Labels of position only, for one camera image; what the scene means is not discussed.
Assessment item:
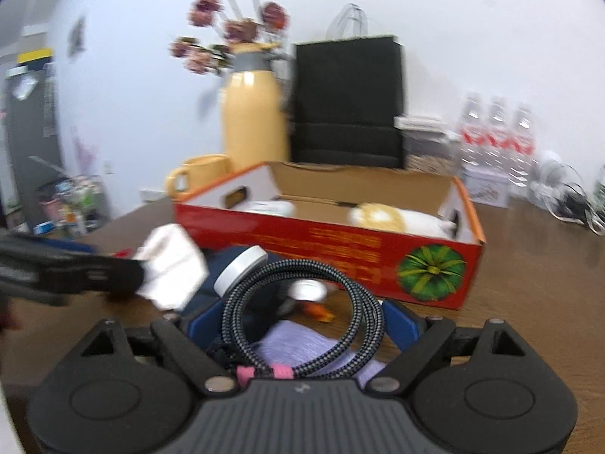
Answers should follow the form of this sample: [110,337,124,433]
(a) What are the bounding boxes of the braided black white cable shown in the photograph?
[220,259,387,381]

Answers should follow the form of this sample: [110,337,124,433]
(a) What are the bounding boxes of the white cloth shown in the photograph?
[132,224,209,311]

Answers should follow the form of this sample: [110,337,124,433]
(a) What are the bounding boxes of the white round puck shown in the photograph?
[213,246,269,297]

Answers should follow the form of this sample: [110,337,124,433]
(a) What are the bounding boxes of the lavender cloth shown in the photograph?
[252,321,386,386]

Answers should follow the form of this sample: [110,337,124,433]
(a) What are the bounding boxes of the red cardboard box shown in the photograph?
[173,162,485,309]

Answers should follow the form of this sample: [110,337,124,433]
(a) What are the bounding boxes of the yellow ceramic mug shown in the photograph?
[165,154,232,199]

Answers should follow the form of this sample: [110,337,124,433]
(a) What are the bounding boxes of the white tin box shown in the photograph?
[462,165,510,208]

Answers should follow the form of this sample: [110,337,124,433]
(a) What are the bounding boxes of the clear snack container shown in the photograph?
[395,116,459,175]

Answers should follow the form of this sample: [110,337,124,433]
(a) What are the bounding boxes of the water bottle left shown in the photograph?
[458,93,487,167]

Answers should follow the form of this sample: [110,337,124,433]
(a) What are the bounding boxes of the water bottle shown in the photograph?
[458,93,487,167]
[485,97,511,172]
[510,104,536,199]

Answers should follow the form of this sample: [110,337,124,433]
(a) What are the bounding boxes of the water bottle right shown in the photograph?
[510,104,536,199]

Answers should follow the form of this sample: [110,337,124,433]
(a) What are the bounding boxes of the water bottle middle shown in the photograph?
[485,97,511,172]

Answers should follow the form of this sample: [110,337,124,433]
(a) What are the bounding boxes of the black paper bag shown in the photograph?
[290,3,405,168]

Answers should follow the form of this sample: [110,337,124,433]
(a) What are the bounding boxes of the yellow thermos jug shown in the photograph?
[222,43,289,171]

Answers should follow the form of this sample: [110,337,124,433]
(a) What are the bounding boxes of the dried pink flower bouquet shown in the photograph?
[169,0,289,76]

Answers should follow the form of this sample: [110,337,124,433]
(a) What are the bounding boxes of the wire storage rack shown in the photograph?
[29,155,111,237]

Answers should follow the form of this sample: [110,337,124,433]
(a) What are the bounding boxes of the white small camera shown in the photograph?
[527,151,562,210]

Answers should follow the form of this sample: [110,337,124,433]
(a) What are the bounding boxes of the tangled charger cables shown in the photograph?
[538,160,605,238]

